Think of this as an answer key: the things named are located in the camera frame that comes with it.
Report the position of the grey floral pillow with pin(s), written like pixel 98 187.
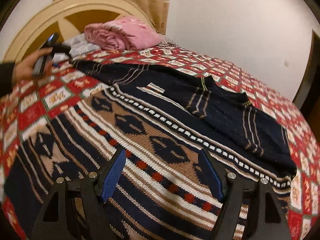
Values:
pixel 78 46

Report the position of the white wall switch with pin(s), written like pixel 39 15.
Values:
pixel 286 63

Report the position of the dark left sleeve forearm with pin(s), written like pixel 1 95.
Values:
pixel 6 74

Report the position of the folded pink blanket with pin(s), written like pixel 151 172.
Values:
pixel 126 33

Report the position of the person's left hand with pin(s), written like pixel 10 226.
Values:
pixel 24 69

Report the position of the navy patterned knit sweater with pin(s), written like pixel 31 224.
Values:
pixel 163 119

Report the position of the red teddy bear bedspread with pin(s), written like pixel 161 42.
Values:
pixel 33 103

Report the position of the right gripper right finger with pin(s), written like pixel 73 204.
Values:
pixel 265 218

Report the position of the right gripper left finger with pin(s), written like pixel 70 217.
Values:
pixel 57 219

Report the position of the cream wooden headboard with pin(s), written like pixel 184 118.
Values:
pixel 68 18

